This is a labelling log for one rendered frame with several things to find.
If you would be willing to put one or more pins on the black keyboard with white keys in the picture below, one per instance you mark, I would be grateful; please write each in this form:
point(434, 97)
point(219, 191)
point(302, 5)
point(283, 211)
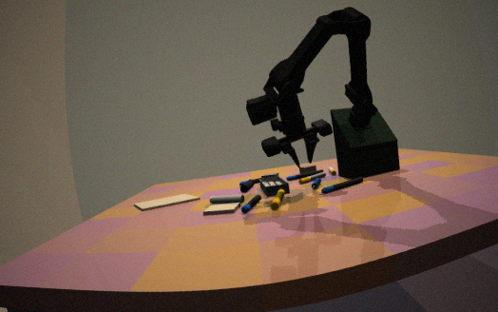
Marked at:
point(271, 186)

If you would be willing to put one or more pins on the white cylinder with yellow end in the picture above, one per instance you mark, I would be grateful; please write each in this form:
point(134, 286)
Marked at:
point(312, 178)
point(332, 171)

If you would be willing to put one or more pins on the dark grey cylinder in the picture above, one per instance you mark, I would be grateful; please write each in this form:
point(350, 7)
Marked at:
point(244, 188)

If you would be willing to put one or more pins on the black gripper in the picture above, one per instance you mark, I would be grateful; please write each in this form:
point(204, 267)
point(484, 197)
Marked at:
point(295, 129)

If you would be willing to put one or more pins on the cream flat rectangular slab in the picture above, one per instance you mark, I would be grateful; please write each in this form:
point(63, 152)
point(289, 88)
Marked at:
point(167, 201)

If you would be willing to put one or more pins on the black marker with blue cap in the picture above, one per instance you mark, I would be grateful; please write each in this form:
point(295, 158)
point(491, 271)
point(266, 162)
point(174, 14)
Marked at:
point(336, 187)
point(245, 209)
point(255, 180)
point(292, 178)

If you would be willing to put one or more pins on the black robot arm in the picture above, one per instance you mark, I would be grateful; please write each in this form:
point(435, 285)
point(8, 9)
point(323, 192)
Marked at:
point(287, 76)

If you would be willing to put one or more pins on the cream cylinder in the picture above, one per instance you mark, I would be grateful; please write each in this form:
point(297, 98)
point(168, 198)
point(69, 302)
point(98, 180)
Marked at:
point(226, 199)

